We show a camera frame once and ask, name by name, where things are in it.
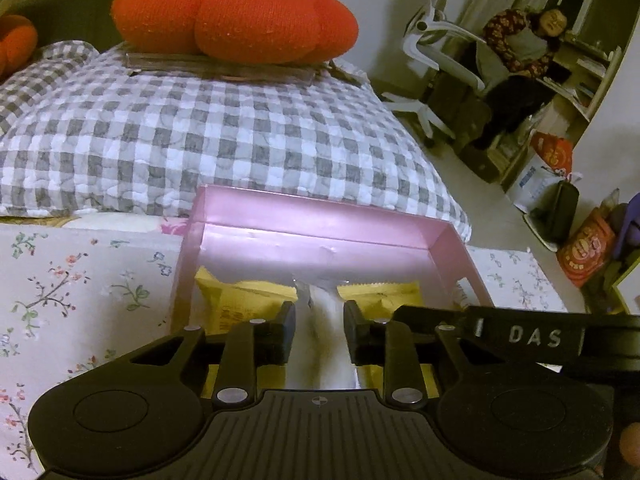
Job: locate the grey checkered pillow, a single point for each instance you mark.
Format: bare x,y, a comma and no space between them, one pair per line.
200,135

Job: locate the olive green cushion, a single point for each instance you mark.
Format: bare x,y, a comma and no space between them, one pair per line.
65,15

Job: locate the small orange pumpkin cushion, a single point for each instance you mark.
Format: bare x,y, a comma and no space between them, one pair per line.
15,40

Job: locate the dark green bag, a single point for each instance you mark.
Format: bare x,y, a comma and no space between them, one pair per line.
565,210

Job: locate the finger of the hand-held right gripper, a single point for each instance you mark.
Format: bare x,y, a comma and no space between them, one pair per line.
430,314

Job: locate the white and blue bag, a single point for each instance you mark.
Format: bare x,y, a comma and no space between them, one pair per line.
535,187

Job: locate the large orange pumpkin cushion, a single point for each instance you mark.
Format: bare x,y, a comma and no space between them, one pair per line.
225,15

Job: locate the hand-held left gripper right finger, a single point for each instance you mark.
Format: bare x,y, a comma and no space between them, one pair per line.
352,331

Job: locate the white snack packet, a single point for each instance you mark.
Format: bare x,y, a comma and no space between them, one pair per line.
325,350

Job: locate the beige curtain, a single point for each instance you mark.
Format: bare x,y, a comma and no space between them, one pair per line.
495,5

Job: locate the yellow snack packet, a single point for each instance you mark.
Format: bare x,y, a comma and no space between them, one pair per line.
235,305
385,297

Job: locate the floral bedsheet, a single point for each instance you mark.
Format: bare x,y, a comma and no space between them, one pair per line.
75,285

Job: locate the white bookshelf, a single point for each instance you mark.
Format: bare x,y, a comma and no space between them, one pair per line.
595,0

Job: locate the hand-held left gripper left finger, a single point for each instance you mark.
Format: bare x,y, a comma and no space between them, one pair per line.
287,329

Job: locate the cream snack packet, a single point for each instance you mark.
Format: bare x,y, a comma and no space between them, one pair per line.
465,297

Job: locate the orange printed snack bag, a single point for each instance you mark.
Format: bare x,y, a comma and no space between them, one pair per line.
585,250

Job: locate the orange shopping bag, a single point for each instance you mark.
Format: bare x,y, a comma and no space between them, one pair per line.
552,152

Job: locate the purple object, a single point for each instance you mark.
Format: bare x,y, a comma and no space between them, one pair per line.
627,230

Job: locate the clear flat tray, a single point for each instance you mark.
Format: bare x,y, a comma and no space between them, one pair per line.
280,74

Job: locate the white office chair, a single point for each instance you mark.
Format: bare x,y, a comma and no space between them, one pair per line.
425,50

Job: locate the brown cardboard box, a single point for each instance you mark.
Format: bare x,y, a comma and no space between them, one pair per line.
460,110

